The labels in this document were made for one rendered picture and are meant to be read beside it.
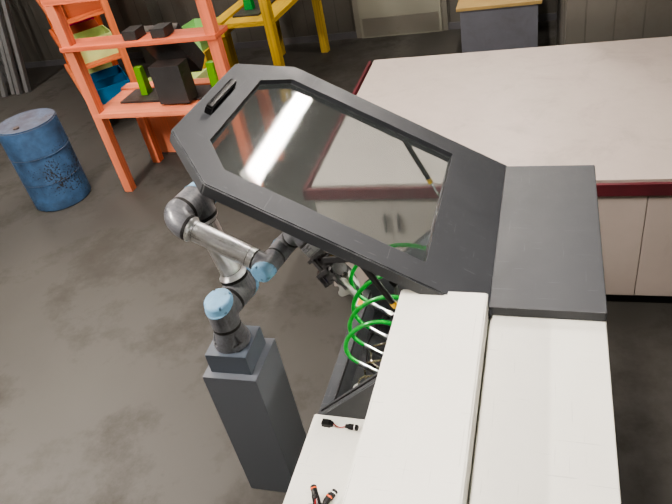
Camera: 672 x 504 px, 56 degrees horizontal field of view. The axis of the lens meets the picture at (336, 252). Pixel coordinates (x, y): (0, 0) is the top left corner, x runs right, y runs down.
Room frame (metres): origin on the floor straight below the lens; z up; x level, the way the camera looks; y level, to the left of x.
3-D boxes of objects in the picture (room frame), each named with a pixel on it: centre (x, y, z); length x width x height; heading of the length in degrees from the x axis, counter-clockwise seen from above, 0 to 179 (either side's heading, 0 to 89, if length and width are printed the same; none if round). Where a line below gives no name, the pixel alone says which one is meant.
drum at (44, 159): (5.34, 2.36, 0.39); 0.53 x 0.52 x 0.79; 69
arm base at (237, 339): (1.91, 0.49, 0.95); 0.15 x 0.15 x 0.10
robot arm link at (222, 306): (1.92, 0.48, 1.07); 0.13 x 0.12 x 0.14; 147
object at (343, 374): (1.70, 0.03, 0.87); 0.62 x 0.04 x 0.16; 157
